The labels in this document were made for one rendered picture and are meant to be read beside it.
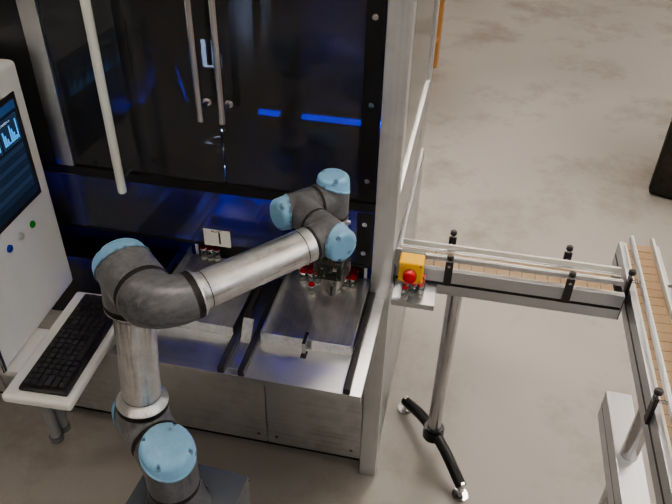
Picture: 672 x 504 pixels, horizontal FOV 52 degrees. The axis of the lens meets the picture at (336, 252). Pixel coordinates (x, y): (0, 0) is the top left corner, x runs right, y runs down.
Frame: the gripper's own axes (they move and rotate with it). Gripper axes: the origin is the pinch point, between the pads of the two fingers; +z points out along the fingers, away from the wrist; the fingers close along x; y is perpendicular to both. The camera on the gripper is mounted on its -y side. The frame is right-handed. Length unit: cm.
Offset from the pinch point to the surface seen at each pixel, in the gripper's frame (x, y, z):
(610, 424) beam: 86, -19, 54
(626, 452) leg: 88, -7, 50
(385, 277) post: 11.6, -24.4, 12.7
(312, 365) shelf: -3.4, 7.0, 21.4
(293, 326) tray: -12.0, -6.6, 21.1
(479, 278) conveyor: 39, -35, 16
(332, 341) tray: 0.1, -2.9, 21.0
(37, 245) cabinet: -89, -8, 6
